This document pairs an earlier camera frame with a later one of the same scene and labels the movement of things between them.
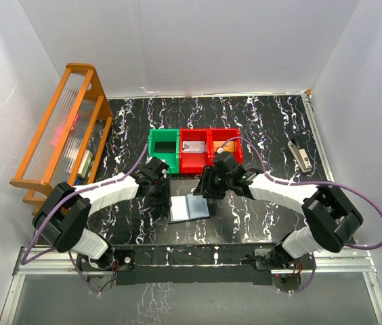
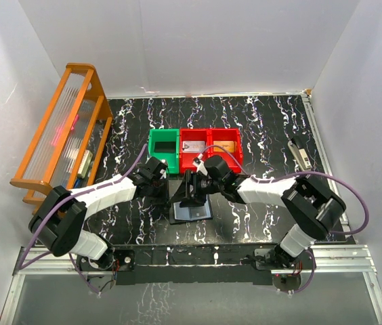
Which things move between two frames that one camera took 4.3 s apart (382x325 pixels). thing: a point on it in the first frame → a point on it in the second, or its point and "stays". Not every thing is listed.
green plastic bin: [164, 143] stays
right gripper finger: [204, 186] → [183, 191]
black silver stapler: [301, 156] stays
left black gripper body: [160, 189] stays
